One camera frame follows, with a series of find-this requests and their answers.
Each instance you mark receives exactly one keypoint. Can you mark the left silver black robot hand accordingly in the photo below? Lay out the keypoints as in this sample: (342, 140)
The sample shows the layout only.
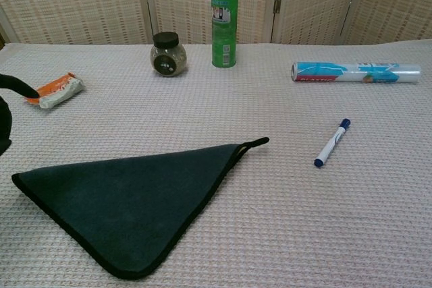
(13, 82)

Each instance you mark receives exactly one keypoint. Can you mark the yellow and dark cloth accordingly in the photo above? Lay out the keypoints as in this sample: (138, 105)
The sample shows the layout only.
(118, 200)

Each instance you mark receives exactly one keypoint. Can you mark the orange white snack packet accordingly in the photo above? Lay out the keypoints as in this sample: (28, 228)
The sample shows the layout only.
(60, 90)

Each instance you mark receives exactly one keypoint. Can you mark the woven folding screen panel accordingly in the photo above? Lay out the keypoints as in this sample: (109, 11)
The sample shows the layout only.
(398, 1)
(182, 1)
(314, 1)
(74, 1)

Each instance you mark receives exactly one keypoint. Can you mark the glass jar with black lid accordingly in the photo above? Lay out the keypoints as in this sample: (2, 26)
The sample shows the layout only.
(168, 62)

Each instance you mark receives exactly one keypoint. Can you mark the green cylindrical canister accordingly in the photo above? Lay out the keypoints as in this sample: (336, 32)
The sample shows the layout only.
(224, 31)

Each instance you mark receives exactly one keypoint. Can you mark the metal screen hinge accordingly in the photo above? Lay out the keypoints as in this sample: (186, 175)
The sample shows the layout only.
(277, 4)

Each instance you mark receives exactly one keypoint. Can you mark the white woven tablecloth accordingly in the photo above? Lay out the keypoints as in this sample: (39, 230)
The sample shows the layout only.
(303, 217)

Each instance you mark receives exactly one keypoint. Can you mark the white marker with blue cap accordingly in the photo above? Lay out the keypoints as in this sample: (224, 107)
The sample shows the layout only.
(329, 148)

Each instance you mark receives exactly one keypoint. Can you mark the blue plastic wrap roll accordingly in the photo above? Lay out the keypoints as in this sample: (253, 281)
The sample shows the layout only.
(354, 72)

